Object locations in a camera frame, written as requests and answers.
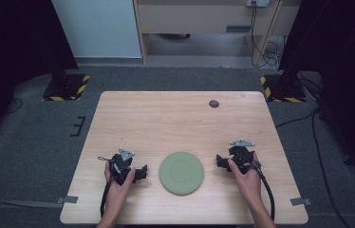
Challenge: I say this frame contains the person's left hand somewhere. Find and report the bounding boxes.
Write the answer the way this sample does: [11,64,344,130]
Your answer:
[103,160,137,205]

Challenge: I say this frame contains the black hanging cables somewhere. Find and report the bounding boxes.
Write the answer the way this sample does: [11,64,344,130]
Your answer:
[249,2,286,68]

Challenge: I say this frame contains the black curtain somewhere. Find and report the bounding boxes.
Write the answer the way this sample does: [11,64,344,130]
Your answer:
[278,0,355,191]
[0,0,80,152]

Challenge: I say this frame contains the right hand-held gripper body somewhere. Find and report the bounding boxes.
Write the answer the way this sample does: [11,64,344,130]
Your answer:
[228,138,261,175]

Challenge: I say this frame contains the thin black floor cable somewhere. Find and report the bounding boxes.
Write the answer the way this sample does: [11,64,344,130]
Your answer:
[5,97,24,116]

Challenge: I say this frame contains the white partition panel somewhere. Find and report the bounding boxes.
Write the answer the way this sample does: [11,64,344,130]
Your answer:
[51,0,143,59]

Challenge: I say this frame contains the light wooden desk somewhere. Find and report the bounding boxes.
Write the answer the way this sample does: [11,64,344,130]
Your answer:
[133,0,303,66]

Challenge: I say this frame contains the black stand base striped edge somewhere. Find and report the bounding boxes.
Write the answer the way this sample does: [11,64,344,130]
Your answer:
[41,73,91,103]
[259,73,308,104]

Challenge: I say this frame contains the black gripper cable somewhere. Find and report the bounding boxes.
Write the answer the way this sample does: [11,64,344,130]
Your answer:
[100,178,115,219]
[252,160,276,222]

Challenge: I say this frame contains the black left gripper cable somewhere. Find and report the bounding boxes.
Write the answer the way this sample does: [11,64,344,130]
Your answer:
[100,178,115,219]

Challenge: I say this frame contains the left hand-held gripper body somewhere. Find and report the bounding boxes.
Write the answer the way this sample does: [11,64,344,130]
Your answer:
[110,147,136,186]

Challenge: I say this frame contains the long black floor cable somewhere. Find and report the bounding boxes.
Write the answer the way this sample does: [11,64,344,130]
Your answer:
[274,107,354,228]

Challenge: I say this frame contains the person's right hand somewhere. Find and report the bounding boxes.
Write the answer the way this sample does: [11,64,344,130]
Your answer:
[227,151,263,205]

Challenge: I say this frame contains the grey wall socket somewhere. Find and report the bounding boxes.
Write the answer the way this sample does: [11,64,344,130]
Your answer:
[245,0,271,8]

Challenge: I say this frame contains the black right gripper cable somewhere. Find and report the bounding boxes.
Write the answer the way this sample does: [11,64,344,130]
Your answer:
[252,160,276,222]

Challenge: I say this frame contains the grey tape strip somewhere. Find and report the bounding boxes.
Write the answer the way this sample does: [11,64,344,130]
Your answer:
[55,195,80,205]
[290,197,313,207]

